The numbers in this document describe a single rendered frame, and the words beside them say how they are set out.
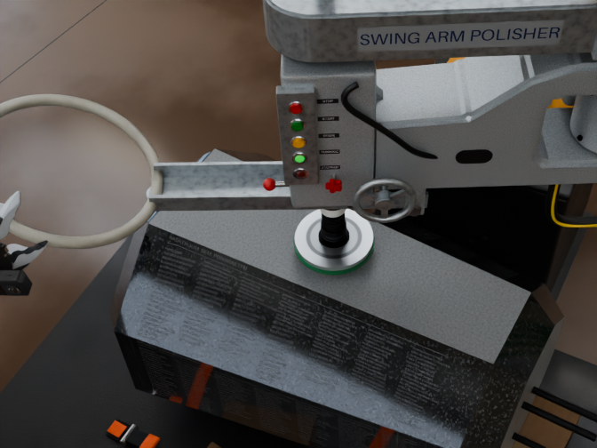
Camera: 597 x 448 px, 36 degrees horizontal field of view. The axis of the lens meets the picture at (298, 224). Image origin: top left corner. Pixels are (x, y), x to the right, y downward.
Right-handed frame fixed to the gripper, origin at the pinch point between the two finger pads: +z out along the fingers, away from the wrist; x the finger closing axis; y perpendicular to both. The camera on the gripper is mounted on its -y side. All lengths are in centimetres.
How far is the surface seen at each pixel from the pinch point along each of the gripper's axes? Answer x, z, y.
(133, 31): 164, 172, 184
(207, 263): 78, 43, 13
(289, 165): 29, 52, -16
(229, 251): 76, 48, 9
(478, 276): 79, 78, -52
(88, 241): 39.4, 16.2, 18.4
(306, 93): 8, 56, -20
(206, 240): 76, 48, 17
